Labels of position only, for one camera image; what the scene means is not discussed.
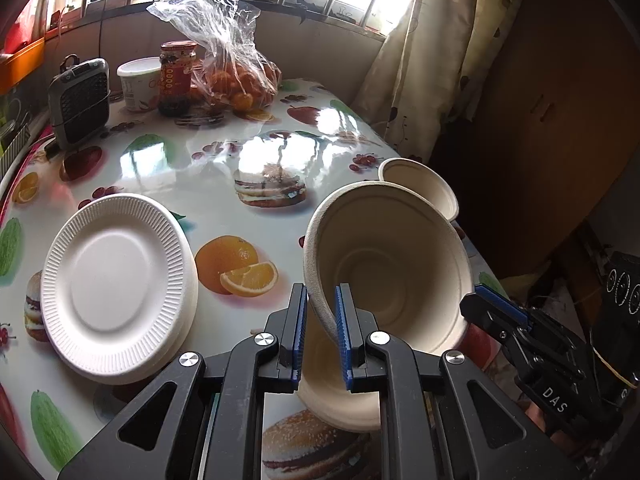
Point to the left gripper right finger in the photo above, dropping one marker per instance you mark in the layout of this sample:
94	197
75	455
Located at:
441	416

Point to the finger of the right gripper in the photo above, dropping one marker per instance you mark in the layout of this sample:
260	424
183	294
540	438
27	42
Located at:
512	337
504	306

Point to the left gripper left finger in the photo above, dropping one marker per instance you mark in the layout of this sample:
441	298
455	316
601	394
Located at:
201	417

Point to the beige paper bowl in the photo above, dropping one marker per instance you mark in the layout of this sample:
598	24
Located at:
322	388
423	181
403	261

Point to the white paper plate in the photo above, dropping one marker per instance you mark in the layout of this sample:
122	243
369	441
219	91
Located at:
119	289

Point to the person right hand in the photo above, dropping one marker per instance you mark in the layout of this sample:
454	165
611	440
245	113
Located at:
561	440

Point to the wooden cabinet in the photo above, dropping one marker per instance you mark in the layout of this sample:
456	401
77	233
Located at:
557	122

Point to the fruit print tablecloth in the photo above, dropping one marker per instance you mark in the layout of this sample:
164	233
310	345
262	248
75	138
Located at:
256	178

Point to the floral cream curtain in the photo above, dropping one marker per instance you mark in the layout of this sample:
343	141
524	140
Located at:
431	70

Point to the striped black white box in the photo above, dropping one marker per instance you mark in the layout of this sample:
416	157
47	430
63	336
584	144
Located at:
15	136

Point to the plastic bag of oranges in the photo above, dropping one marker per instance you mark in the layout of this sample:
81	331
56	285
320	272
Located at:
233	73

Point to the grey portable heater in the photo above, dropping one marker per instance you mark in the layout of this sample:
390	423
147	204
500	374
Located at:
79	100

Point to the white yogurt tub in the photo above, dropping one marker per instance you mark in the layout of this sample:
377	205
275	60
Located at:
140	81

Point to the red label sauce jar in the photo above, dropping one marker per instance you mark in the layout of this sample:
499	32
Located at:
176	65

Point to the orange box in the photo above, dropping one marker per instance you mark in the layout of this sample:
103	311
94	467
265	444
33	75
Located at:
18	66

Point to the black camera box right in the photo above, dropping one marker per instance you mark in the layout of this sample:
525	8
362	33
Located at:
615	336

